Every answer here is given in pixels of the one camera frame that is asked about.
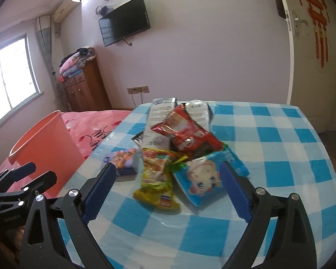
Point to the red snack packet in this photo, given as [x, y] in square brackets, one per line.
[184, 134]

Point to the small purple orange packet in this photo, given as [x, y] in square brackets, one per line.
[123, 158]

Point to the blue white checked tablecloth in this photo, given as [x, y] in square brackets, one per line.
[282, 151]

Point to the clear plastic packet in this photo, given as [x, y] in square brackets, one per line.
[200, 113]

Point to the window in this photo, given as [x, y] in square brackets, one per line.
[11, 75]

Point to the pink printed blanket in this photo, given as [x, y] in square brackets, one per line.
[95, 126]

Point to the long white snack packet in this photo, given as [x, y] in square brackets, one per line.
[158, 123]

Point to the pile of folded blankets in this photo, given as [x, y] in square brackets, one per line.
[72, 64]

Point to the black wall television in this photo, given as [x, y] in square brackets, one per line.
[123, 22]

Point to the white door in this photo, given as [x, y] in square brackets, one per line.
[305, 70]

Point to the orange plastic bucket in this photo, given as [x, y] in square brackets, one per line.
[44, 145]

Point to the small dark packet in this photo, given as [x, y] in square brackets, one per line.
[137, 138]

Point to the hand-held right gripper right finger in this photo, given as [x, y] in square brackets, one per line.
[235, 193]

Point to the yellow green snack packet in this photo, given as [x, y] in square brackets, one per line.
[154, 179]

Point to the blue cartoon baby packet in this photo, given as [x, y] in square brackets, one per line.
[201, 179]

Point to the red door decoration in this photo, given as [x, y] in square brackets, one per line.
[320, 39]

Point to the wall socket strip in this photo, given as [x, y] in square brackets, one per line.
[138, 90]

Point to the grey checked curtain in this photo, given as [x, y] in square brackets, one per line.
[49, 61]

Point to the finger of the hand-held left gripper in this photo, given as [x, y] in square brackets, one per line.
[19, 173]
[42, 184]

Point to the white air conditioner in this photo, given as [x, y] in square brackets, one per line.
[64, 11]

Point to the wooden cabinet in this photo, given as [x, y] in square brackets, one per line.
[84, 89]

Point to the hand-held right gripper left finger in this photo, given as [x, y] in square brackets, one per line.
[100, 190]

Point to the dark set-top box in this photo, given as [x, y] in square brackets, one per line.
[105, 9]

